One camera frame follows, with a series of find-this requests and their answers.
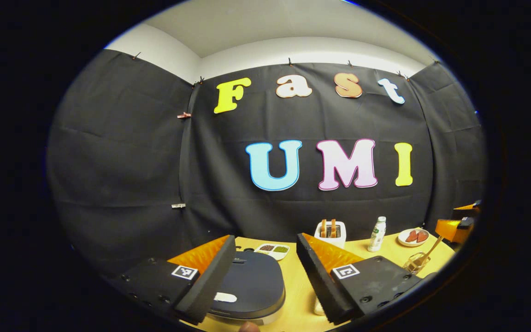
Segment white drink bottle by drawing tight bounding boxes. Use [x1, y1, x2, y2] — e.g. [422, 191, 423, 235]
[368, 216, 387, 252]

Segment dark grey rice cooker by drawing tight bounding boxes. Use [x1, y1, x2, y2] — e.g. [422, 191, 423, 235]
[208, 250, 286, 326]

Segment white round plate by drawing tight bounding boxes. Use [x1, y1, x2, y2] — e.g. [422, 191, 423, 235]
[398, 228, 430, 247]

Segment metal wire chopstick holder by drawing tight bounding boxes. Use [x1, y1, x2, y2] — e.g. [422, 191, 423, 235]
[403, 252, 431, 275]

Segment white toaster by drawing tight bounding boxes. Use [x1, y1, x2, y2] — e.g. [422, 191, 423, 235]
[314, 220, 347, 249]

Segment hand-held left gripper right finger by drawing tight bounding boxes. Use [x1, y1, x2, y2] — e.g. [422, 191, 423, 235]
[296, 232, 434, 326]

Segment wooden spoon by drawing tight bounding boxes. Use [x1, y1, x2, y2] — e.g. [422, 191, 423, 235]
[411, 236, 443, 273]

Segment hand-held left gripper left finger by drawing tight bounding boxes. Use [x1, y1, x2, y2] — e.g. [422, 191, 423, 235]
[108, 234, 237, 325]

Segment white divided grain dish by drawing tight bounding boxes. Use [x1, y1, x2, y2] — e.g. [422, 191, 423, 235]
[254, 243, 290, 261]

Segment black backdrop cloth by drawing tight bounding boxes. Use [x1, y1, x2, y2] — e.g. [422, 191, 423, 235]
[47, 50, 486, 282]

